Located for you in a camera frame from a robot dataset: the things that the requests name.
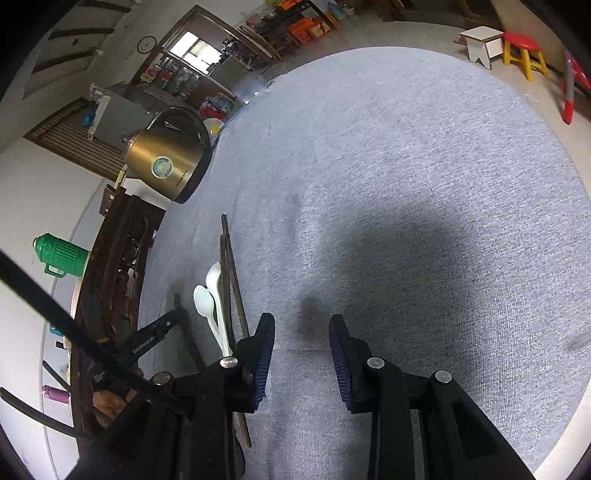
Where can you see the brown wooden door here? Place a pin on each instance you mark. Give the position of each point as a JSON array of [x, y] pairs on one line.
[[74, 138]]

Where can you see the round wall clock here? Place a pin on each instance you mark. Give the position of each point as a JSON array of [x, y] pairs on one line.
[[147, 45]]

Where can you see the white wooden stool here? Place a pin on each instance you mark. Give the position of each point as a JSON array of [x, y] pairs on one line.
[[480, 37]]

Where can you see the grey tablecloth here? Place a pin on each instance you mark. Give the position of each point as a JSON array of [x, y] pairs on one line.
[[392, 184]]

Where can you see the orange box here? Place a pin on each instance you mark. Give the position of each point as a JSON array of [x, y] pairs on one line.
[[300, 30]]

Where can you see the white plastic spoon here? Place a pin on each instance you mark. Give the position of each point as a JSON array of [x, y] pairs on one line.
[[213, 277], [202, 300]]

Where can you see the dark carved wooden table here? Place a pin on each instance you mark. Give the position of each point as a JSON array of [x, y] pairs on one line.
[[115, 277]]

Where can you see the red and yellow stool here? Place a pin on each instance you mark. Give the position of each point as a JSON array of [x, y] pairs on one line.
[[521, 40]]

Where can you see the purple bottle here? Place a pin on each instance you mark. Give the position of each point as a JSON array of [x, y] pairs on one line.
[[55, 393]]

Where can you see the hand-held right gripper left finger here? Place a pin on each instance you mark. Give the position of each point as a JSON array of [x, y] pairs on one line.
[[259, 369]]

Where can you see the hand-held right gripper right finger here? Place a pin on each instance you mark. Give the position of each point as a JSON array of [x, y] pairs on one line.
[[342, 369]]

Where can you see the green thermos flask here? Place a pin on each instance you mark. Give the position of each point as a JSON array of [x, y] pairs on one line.
[[64, 256]]

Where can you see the red plastic chair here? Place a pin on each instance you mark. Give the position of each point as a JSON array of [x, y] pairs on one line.
[[569, 92]]

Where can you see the grey refrigerator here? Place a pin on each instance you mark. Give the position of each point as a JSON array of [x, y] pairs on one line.
[[120, 115]]

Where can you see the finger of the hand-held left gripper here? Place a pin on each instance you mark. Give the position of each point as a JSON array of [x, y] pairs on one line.
[[152, 334]]

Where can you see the person's left hand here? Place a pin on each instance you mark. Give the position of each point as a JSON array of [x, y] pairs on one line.
[[108, 402]]

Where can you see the gold electric kettle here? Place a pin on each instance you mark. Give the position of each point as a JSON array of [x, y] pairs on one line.
[[161, 161]]

